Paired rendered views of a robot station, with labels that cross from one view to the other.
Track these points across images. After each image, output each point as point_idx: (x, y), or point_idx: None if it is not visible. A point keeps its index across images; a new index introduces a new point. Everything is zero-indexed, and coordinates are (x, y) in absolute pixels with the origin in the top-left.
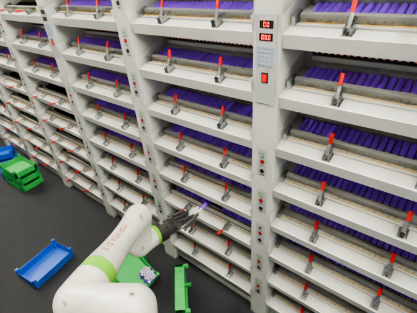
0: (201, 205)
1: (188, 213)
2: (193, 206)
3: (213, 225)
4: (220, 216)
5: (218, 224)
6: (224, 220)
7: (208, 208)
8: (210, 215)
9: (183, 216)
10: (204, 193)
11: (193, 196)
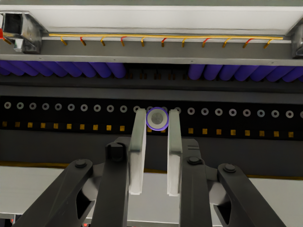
0: (219, 60)
1: (176, 174)
2: (280, 32)
3: (94, 7)
4: (90, 53)
5: (75, 16)
6: (69, 38)
7: (170, 60)
8: (144, 36)
9: (179, 220)
10: (138, 220)
11: (291, 67)
